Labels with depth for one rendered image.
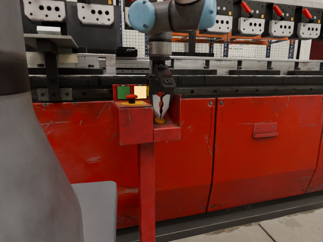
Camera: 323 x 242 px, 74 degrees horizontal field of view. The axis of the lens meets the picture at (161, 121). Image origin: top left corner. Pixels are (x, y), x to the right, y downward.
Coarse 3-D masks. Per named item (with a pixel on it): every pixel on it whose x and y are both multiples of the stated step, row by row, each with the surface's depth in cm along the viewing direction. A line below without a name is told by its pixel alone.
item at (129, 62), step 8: (104, 64) 123; (120, 64) 126; (128, 64) 127; (136, 64) 128; (144, 64) 130; (168, 64) 134; (104, 72) 124; (120, 72) 127; (128, 72) 128; (136, 72) 129; (144, 72) 131
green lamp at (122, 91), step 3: (117, 87) 76; (120, 87) 77; (123, 87) 77; (126, 87) 77; (129, 87) 78; (117, 90) 77; (120, 90) 77; (123, 90) 77; (126, 90) 78; (129, 90) 78; (117, 93) 77; (120, 93) 77; (123, 93) 77; (126, 93) 78; (129, 93) 78; (117, 96) 77; (120, 96) 77; (123, 96) 78
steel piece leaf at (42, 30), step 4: (40, 28) 85; (44, 28) 85; (48, 28) 86; (52, 28) 86; (56, 28) 86; (60, 28) 87; (40, 32) 85; (44, 32) 86; (48, 32) 86; (52, 32) 86; (56, 32) 86; (60, 32) 87
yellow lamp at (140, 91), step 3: (135, 87) 78; (138, 87) 79; (141, 87) 79; (144, 87) 79; (135, 90) 79; (138, 90) 79; (141, 90) 79; (144, 90) 80; (135, 93) 79; (138, 93) 79; (141, 93) 79; (144, 93) 80; (138, 96) 79; (141, 96) 80; (144, 96) 80
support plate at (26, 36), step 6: (24, 36) 67; (30, 36) 67; (36, 36) 68; (42, 36) 68; (48, 36) 69; (54, 36) 69; (60, 36) 70; (66, 36) 70; (30, 42) 78; (36, 42) 78; (54, 42) 78; (60, 42) 78; (66, 42) 78; (72, 42) 78
